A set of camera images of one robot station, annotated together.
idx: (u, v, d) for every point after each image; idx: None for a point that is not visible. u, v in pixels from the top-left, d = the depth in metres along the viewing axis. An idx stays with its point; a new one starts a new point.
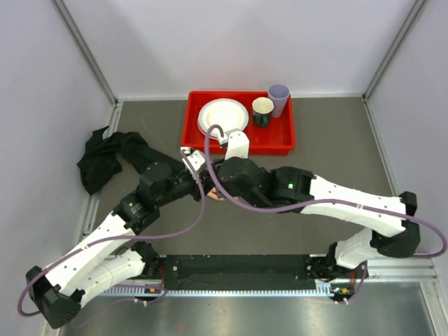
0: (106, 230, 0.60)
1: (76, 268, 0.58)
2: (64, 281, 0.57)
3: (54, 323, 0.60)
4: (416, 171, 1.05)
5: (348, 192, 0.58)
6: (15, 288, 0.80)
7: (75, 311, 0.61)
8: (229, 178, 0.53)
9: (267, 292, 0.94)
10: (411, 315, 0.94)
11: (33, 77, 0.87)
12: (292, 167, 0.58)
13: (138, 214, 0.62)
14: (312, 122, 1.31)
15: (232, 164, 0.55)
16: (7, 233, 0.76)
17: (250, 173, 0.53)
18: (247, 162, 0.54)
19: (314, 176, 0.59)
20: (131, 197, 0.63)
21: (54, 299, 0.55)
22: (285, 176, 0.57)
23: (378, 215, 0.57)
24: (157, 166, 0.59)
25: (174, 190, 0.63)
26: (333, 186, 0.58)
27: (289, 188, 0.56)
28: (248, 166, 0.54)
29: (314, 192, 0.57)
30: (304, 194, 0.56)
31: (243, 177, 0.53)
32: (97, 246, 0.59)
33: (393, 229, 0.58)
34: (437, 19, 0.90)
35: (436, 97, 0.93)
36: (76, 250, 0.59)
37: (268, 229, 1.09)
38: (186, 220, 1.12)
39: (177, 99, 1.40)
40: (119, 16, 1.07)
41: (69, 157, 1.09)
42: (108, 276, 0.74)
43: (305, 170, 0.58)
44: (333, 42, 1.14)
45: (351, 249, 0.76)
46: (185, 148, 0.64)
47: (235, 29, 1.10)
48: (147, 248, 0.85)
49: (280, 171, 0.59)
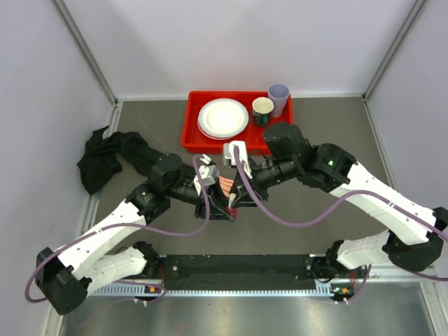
0: (120, 216, 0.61)
1: (89, 250, 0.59)
2: (77, 262, 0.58)
3: (60, 309, 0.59)
4: (416, 171, 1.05)
5: (383, 187, 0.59)
6: (15, 287, 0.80)
7: (82, 299, 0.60)
8: (272, 139, 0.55)
9: (267, 292, 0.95)
10: (411, 314, 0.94)
11: (33, 75, 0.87)
12: (336, 147, 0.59)
13: (150, 204, 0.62)
14: (312, 122, 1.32)
15: (276, 127, 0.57)
16: (7, 232, 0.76)
17: (293, 138, 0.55)
18: (295, 129, 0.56)
19: (356, 162, 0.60)
20: (143, 186, 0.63)
21: (66, 280, 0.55)
22: (326, 151, 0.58)
23: (406, 220, 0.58)
24: (169, 157, 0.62)
25: (179, 190, 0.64)
26: (370, 177, 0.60)
27: (329, 165, 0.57)
28: (294, 132, 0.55)
29: (352, 176, 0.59)
30: (341, 175, 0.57)
31: (286, 141, 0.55)
32: (110, 230, 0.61)
33: (413, 238, 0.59)
34: (437, 19, 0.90)
35: (435, 97, 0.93)
36: (90, 233, 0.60)
37: (268, 229, 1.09)
38: (186, 222, 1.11)
39: (177, 99, 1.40)
40: (119, 16, 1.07)
41: (69, 156, 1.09)
42: (113, 268, 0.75)
43: (350, 155, 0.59)
44: (333, 42, 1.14)
45: (358, 249, 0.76)
46: (204, 155, 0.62)
47: (236, 29, 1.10)
48: (148, 246, 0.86)
49: (321, 148, 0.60)
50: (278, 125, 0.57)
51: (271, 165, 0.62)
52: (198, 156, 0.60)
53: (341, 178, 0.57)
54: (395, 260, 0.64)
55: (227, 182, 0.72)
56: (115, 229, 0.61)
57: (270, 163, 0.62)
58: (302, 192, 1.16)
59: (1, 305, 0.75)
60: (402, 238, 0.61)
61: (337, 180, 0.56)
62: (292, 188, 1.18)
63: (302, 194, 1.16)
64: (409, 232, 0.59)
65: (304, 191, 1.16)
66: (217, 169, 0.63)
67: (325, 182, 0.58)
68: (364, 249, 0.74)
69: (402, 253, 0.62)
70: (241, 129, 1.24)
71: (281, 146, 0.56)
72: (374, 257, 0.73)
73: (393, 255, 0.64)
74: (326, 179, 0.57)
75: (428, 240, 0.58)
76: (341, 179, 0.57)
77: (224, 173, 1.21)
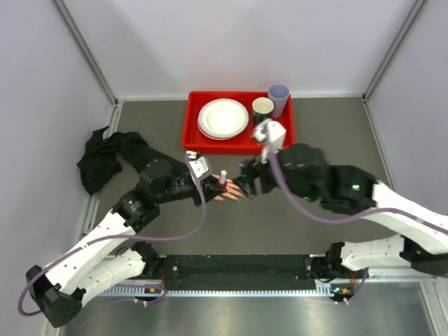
0: (106, 229, 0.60)
1: (77, 267, 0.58)
2: (64, 279, 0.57)
3: (54, 322, 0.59)
4: (417, 171, 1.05)
5: (407, 201, 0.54)
6: (15, 288, 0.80)
7: (75, 311, 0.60)
8: (297, 166, 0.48)
9: (267, 292, 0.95)
10: (411, 315, 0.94)
11: (33, 76, 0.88)
12: (353, 166, 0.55)
13: (138, 212, 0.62)
14: (312, 123, 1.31)
15: (299, 150, 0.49)
16: (7, 232, 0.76)
17: (322, 166, 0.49)
18: (318, 153, 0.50)
19: (377, 180, 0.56)
20: (131, 194, 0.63)
21: (54, 299, 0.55)
22: (347, 174, 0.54)
23: (433, 233, 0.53)
24: (157, 163, 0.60)
25: (173, 191, 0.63)
26: (395, 194, 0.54)
27: (354, 190, 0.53)
28: (320, 157, 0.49)
29: (378, 198, 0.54)
30: (368, 199, 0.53)
31: (313, 169, 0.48)
32: (98, 243, 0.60)
33: (442, 249, 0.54)
34: (437, 19, 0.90)
35: (435, 97, 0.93)
36: (75, 248, 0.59)
37: (269, 229, 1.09)
38: (185, 222, 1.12)
39: (177, 99, 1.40)
40: (119, 17, 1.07)
41: (69, 157, 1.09)
42: (108, 275, 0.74)
43: (369, 173, 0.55)
44: (334, 42, 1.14)
45: (369, 255, 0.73)
46: (190, 152, 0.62)
47: (236, 29, 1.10)
48: (147, 247, 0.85)
49: (341, 168, 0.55)
50: (300, 149, 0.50)
51: None
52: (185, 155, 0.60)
53: (369, 202, 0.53)
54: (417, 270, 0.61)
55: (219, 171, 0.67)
56: (103, 242, 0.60)
57: None
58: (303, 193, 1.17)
59: (2, 306, 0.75)
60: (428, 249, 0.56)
61: (366, 205, 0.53)
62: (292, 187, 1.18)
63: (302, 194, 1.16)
64: (439, 246, 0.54)
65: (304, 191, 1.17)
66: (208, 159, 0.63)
67: (352, 207, 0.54)
68: (375, 255, 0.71)
69: (427, 262, 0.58)
70: (241, 129, 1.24)
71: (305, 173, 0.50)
72: (386, 262, 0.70)
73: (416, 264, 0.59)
74: (352, 204, 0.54)
75: None
76: (369, 203, 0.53)
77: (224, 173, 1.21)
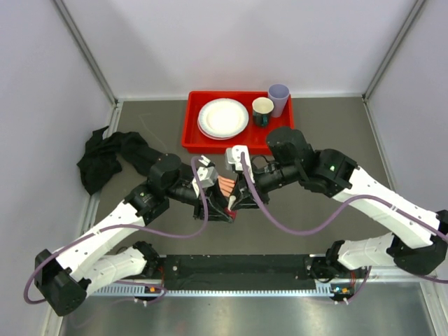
0: (117, 218, 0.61)
1: (87, 252, 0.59)
2: (75, 264, 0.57)
3: (59, 310, 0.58)
4: (416, 171, 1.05)
5: (387, 192, 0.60)
6: (14, 286, 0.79)
7: (82, 300, 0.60)
8: (276, 144, 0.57)
9: (267, 292, 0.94)
10: (411, 315, 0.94)
11: (33, 75, 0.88)
12: (337, 152, 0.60)
13: (149, 204, 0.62)
14: (311, 123, 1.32)
15: (280, 131, 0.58)
16: (7, 231, 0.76)
17: (297, 143, 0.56)
18: (299, 134, 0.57)
19: (358, 166, 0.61)
20: (142, 186, 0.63)
21: (64, 282, 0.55)
22: (328, 157, 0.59)
23: (409, 224, 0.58)
24: (168, 157, 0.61)
25: (177, 190, 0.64)
26: (373, 182, 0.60)
27: (330, 170, 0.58)
28: (297, 137, 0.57)
29: (353, 181, 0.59)
30: (343, 179, 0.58)
31: (290, 145, 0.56)
32: (109, 232, 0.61)
33: (417, 241, 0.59)
34: (437, 19, 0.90)
35: (435, 97, 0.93)
36: (88, 234, 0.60)
37: (271, 229, 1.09)
38: (186, 221, 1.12)
39: (177, 99, 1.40)
40: (119, 17, 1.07)
41: (69, 156, 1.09)
42: (112, 268, 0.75)
43: (351, 159, 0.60)
44: (334, 42, 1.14)
45: (361, 250, 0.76)
46: (204, 157, 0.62)
47: (236, 29, 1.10)
48: (148, 247, 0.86)
49: (323, 153, 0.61)
50: (282, 130, 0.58)
51: (274, 169, 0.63)
52: (197, 159, 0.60)
53: (344, 183, 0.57)
54: (405, 267, 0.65)
55: (227, 183, 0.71)
56: (114, 230, 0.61)
57: (273, 168, 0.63)
58: (304, 193, 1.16)
59: (2, 304, 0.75)
60: (406, 242, 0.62)
61: (339, 185, 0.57)
62: (293, 190, 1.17)
63: (303, 194, 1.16)
64: (412, 234, 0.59)
65: (302, 191, 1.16)
66: (216, 169, 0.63)
67: (327, 187, 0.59)
68: (367, 251, 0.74)
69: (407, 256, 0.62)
70: (241, 129, 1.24)
71: (285, 150, 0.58)
72: (376, 258, 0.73)
73: (398, 258, 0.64)
74: (328, 184, 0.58)
75: (432, 243, 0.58)
76: (344, 184, 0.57)
77: (223, 173, 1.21)
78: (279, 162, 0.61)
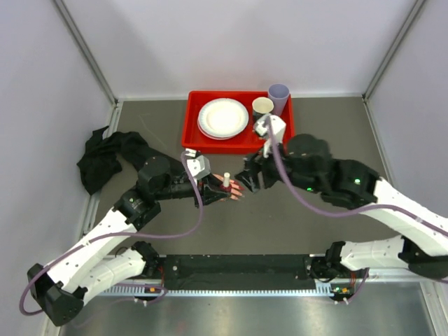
0: (108, 226, 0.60)
1: (78, 264, 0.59)
2: (66, 278, 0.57)
3: (58, 321, 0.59)
4: (416, 171, 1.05)
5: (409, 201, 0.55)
6: (14, 288, 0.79)
7: (79, 309, 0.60)
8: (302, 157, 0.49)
9: (267, 292, 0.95)
10: (411, 315, 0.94)
11: (33, 76, 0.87)
12: (358, 162, 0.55)
13: (138, 210, 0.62)
14: (312, 122, 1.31)
15: (303, 142, 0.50)
16: (7, 232, 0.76)
17: (325, 156, 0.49)
18: (325, 143, 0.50)
19: (380, 177, 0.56)
20: (131, 192, 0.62)
21: (57, 297, 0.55)
22: (350, 168, 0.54)
23: (433, 234, 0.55)
24: (155, 161, 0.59)
25: (172, 190, 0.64)
26: (397, 192, 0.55)
27: (355, 183, 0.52)
28: (325, 149, 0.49)
29: (378, 194, 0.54)
30: (369, 194, 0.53)
31: (317, 159, 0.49)
32: (99, 242, 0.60)
33: (439, 250, 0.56)
34: (438, 18, 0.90)
35: (435, 97, 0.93)
36: (78, 246, 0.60)
37: (271, 229, 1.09)
38: (187, 221, 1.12)
39: (177, 99, 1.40)
40: (118, 16, 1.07)
41: (68, 157, 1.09)
42: (110, 274, 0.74)
43: (372, 169, 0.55)
44: (334, 42, 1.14)
45: (368, 254, 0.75)
46: (190, 150, 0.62)
47: (236, 29, 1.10)
48: (146, 247, 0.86)
49: (345, 162, 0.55)
50: (305, 139, 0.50)
51: None
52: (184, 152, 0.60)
53: (369, 197, 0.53)
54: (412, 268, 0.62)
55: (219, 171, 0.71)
56: (104, 240, 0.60)
57: None
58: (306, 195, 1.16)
59: (2, 306, 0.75)
60: (425, 250, 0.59)
61: (365, 200, 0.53)
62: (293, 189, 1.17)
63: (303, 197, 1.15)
64: (436, 246, 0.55)
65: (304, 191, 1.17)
66: (207, 158, 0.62)
67: (351, 200, 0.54)
68: (374, 255, 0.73)
69: (425, 262, 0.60)
70: (241, 129, 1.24)
71: (309, 164, 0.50)
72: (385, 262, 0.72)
73: (413, 264, 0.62)
74: (352, 197, 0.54)
75: None
76: (369, 198, 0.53)
77: (223, 172, 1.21)
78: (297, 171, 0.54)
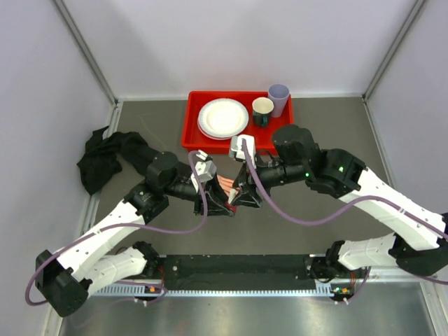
0: (117, 217, 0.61)
1: (88, 252, 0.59)
2: (76, 264, 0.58)
3: (62, 311, 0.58)
4: (416, 170, 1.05)
5: (393, 193, 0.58)
6: (14, 287, 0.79)
7: (83, 300, 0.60)
8: (283, 143, 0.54)
9: (267, 292, 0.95)
10: (411, 315, 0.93)
11: (33, 75, 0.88)
12: (346, 152, 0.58)
13: (149, 203, 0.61)
14: (312, 123, 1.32)
15: (287, 131, 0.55)
16: (6, 232, 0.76)
17: (304, 143, 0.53)
18: (306, 133, 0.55)
19: (366, 168, 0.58)
20: (141, 185, 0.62)
21: (66, 282, 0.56)
22: (335, 157, 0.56)
23: (416, 226, 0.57)
24: (164, 156, 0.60)
25: (176, 187, 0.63)
26: (381, 183, 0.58)
27: (339, 171, 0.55)
28: (306, 136, 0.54)
29: (362, 183, 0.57)
30: (352, 181, 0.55)
31: (297, 145, 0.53)
32: (109, 232, 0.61)
33: (423, 243, 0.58)
34: (437, 18, 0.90)
35: (435, 97, 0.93)
36: (89, 234, 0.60)
37: (271, 229, 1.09)
38: (187, 221, 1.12)
39: (177, 99, 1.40)
40: (118, 16, 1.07)
41: (69, 157, 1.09)
42: (113, 269, 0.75)
43: (359, 159, 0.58)
44: (334, 42, 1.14)
45: (362, 252, 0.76)
46: (201, 152, 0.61)
47: (236, 29, 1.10)
48: (148, 246, 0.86)
49: (331, 152, 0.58)
50: (288, 129, 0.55)
51: (277, 165, 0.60)
52: (194, 152, 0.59)
53: (353, 185, 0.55)
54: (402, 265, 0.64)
55: (227, 182, 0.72)
56: (114, 230, 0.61)
57: (276, 163, 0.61)
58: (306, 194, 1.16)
59: (2, 305, 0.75)
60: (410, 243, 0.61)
61: (348, 187, 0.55)
62: (293, 188, 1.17)
63: (303, 197, 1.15)
64: (418, 237, 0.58)
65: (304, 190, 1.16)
66: (215, 163, 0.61)
67: (334, 188, 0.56)
68: (369, 252, 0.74)
69: (411, 257, 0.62)
70: (241, 129, 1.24)
71: (292, 151, 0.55)
72: (379, 260, 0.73)
73: (400, 260, 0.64)
74: (336, 185, 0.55)
75: (439, 246, 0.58)
76: (352, 185, 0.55)
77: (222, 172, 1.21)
78: (284, 161, 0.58)
